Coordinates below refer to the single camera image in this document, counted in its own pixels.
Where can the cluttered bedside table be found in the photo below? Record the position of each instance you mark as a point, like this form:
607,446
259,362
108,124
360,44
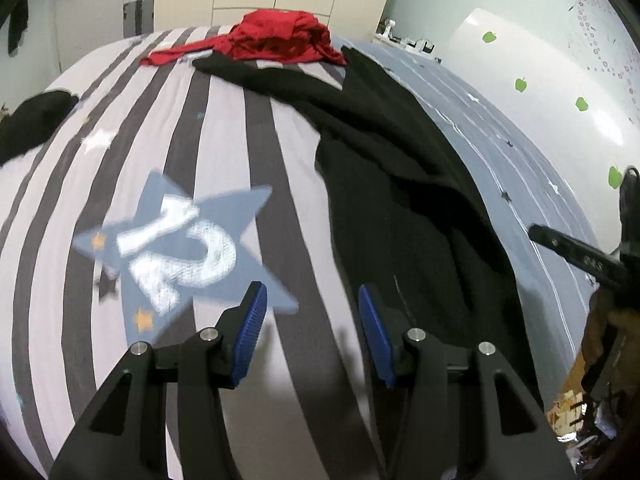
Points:
400,35

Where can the red garment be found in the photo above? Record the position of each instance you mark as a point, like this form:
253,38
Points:
280,35

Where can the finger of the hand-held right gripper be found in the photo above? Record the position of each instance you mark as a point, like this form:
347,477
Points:
575,254

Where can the white headboard green apple stickers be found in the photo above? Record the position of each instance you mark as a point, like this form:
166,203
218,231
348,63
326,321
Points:
540,50

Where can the striped star print blanket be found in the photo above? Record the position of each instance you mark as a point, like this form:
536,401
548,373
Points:
210,135

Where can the small black cloth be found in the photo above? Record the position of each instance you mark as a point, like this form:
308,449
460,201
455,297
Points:
35,120

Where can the white door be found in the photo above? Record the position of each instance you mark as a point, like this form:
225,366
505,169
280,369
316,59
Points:
85,5

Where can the black garment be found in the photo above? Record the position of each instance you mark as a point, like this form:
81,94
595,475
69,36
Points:
380,170

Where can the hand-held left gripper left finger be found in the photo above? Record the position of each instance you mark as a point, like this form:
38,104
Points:
250,330

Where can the floor clutter pile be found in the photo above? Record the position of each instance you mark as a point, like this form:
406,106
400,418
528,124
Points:
580,420

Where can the dark cloth hanging on wall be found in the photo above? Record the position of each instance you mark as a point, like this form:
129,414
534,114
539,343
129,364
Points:
17,25

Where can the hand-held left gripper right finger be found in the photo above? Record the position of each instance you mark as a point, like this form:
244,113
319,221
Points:
375,330

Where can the person's right hand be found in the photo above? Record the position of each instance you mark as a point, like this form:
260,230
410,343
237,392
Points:
595,335

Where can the grey suitcase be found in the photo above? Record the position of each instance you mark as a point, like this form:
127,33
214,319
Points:
140,12

